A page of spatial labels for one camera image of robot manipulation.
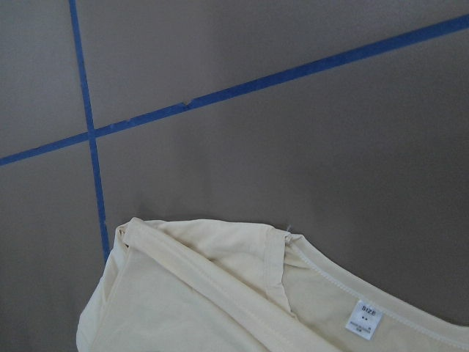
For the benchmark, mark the beige long-sleeve printed shirt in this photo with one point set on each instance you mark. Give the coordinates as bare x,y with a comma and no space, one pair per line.
208,285

